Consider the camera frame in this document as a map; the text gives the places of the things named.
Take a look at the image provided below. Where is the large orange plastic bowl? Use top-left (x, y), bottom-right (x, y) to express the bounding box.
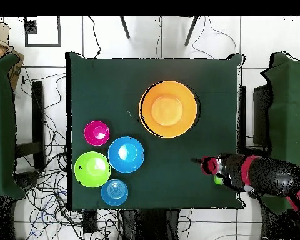
top-left (139, 80), bottom-right (199, 139)
top-left (139, 93), bottom-right (161, 137)

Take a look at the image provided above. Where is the blue plastic bowl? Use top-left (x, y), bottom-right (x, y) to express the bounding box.
top-left (107, 136), bottom-right (145, 174)

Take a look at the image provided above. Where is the black box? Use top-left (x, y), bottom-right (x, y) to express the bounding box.
top-left (252, 84), bottom-right (274, 146)

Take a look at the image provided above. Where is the small translucent blue bowl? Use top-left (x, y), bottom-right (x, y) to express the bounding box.
top-left (101, 179), bottom-right (129, 207)

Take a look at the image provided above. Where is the green cloth covered table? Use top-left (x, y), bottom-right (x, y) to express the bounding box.
top-left (0, 53), bottom-right (26, 201)
top-left (261, 51), bottom-right (300, 214)

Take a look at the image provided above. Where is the small pink plastic bowl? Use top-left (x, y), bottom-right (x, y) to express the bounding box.
top-left (84, 120), bottom-right (111, 146)

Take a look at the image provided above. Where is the large green plastic bowl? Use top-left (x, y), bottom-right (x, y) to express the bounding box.
top-left (74, 151), bottom-right (112, 188)

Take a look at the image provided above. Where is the dark green table cloth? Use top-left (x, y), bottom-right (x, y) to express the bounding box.
top-left (65, 51), bottom-right (246, 211)

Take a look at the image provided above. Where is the black power strip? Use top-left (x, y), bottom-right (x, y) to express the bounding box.
top-left (82, 210), bottom-right (99, 234)

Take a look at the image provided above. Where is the black tripod leg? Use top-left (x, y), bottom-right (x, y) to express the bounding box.
top-left (184, 16), bottom-right (200, 48)
top-left (119, 16), bottom-right (131, 40)

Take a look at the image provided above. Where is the black floor stand bar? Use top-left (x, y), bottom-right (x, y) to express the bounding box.
top-left (14, 81), bottom-right (46, 171)

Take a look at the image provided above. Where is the black stand base with knob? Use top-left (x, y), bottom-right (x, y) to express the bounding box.
top-left (14, 171), bottom-right (41, 191)

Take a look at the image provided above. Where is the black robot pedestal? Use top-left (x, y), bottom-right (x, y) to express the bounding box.
top-left (121, 209), bottom-right (181, 240)

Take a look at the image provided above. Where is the thin black floor cable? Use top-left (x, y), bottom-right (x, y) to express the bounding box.
top-left (87, 16), bottom-right (103, 58)

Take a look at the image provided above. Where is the black square frame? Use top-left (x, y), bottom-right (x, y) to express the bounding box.
top-left (24, 16), bottom-right (62, 48)

